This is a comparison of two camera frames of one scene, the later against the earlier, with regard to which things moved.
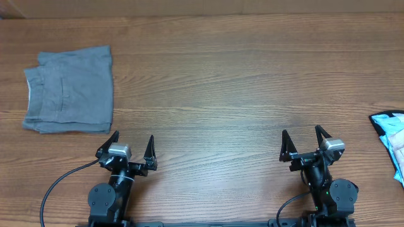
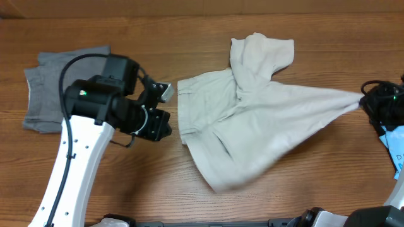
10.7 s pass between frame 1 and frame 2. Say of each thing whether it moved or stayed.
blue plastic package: stayed
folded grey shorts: stayed
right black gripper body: moved
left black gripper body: moved
